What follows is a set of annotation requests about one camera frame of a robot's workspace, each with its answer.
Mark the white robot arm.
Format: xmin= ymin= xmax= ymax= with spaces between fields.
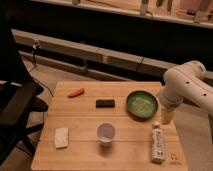
xmin=159 ymin=61 xmax=213 ymax=125

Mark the clear plastic cup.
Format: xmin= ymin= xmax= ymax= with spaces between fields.
xmin=97 ymin=123 xmax=116 ymax=146

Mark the black eraser block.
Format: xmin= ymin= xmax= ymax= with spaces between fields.
xmin=96 ymin=100 xmax=115 ymax=108

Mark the white labelled bottle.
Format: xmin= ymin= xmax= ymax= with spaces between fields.
xmin=152 ymin=121 xmax=165 ymax=164

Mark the orange carrot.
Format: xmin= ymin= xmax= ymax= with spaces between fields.
xmin=67 ymin=88 xmax=85 ymax=98

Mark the black office chair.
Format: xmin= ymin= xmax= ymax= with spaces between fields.
xmin=0 ymin=19 xmax=48 ymax=166

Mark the black cable on floor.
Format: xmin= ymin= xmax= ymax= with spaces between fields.
xmin=20 ymin=39 xmax=54 ymax=98

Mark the green bowl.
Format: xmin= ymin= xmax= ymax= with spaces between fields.
xmin=126 ymin=91 xmax=158 ymax=119

